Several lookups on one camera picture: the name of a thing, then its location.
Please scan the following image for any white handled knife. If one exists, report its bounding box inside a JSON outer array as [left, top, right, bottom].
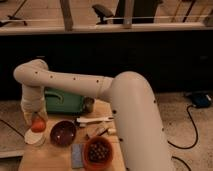
[[76, 117, 113, 127]]

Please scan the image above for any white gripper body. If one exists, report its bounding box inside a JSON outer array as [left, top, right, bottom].
[[21, 85, 48, 125]]

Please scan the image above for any dark red bowl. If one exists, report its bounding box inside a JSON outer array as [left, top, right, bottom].
[[50, 121, 76, 147]]

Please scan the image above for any orange bowl of nuts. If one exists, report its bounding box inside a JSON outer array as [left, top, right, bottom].
[[82, 136, 113, 171]]

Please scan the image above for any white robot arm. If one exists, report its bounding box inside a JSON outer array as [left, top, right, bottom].
[[13, 59, 175, 171]]

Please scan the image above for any small metal cup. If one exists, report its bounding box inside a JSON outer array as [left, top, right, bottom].
[[83, 97, 95, 113]]

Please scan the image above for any green plastic tray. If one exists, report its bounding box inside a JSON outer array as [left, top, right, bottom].
[[45, 88, 84, 115]]

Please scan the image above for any black blue device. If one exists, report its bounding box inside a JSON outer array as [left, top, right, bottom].
[[190, 92, 212, 108]]

